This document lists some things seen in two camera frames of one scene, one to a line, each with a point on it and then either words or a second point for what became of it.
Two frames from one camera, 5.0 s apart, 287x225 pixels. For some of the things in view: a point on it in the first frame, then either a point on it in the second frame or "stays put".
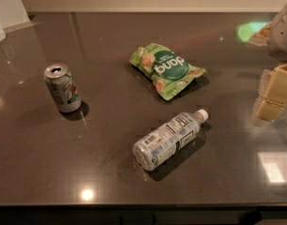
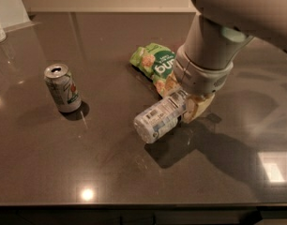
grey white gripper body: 282,37 → 200,79
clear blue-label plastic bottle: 168,139 → 158,120
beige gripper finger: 262,93 → 172,83
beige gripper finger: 279,92 → 197,104
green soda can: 63,88 stays put
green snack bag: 169,74 stays put
